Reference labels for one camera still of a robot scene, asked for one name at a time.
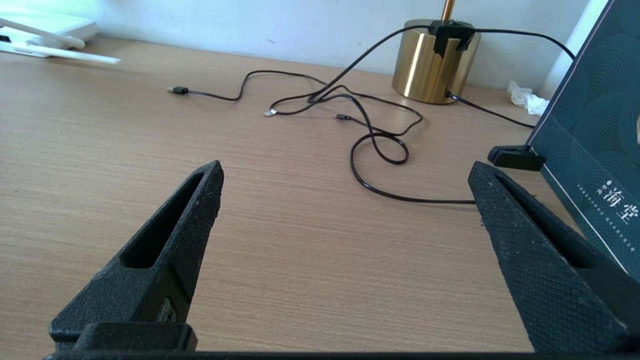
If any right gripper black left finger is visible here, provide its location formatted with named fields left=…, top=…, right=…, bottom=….
left=49, top=160, right=224, bottom=352

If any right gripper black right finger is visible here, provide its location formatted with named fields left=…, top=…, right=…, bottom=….
left=468, top=161, right=640, bottom=353

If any white router body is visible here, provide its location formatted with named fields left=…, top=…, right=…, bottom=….
left=0, top=10, right=98, bottom=51

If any crumpled white tissue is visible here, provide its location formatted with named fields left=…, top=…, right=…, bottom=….
left=506, top=80, right=551, bottom=117

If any dark framed panel on stand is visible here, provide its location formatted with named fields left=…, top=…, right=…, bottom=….
left=487, top=0, right=640, bottom=283

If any brass desk lamp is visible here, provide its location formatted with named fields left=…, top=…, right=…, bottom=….
left=391, top=0, right=482, bottom=105

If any black looped cable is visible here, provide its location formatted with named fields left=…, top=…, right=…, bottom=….
left=446, top=28, right=577, bottom=129

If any black cable silver tip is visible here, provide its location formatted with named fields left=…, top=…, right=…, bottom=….
left=263, top=85, right=424, bottom=137

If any black cable clip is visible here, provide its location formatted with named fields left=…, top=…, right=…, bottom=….
left=429, top=20, right=476, bottom=58

